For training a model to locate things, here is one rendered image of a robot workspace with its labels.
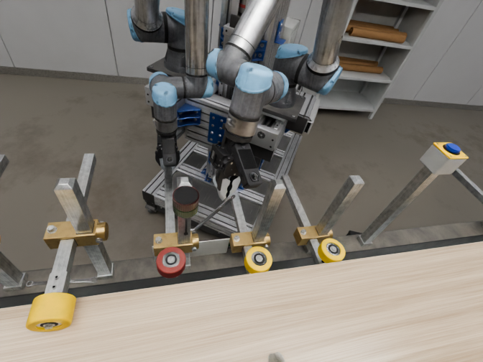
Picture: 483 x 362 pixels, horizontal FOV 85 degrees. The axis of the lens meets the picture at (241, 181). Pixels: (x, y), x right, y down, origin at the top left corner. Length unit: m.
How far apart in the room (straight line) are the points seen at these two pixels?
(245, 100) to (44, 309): 0.60
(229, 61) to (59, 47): 2.90
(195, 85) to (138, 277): 0.69
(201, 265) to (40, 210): 1.45
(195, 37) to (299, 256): 0.87
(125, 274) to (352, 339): 0.71
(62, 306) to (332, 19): 1.00
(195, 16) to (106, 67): 2.57
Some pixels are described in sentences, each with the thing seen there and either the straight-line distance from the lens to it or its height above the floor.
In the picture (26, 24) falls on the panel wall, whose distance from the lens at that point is 3.53.
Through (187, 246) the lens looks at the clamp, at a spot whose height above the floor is 0.86.
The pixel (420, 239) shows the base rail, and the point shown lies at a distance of 1.47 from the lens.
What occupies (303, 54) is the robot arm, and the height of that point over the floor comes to 1.26.
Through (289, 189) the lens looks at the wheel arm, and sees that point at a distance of 1.13.
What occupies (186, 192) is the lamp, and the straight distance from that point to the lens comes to 0.61.
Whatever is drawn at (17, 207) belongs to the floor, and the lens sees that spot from 2.30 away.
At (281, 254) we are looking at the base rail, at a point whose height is 0.70.
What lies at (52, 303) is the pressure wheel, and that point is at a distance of 0.72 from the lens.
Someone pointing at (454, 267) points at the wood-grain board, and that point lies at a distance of 1.16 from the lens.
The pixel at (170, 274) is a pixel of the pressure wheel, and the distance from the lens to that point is 0.77.
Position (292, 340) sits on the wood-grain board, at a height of 0.90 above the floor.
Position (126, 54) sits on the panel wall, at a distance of 3.35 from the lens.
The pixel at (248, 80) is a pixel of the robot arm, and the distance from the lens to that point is 0.58.
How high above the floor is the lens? 1.60
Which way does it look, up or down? 46 degrees down
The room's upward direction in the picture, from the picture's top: 13 degrees clockwise
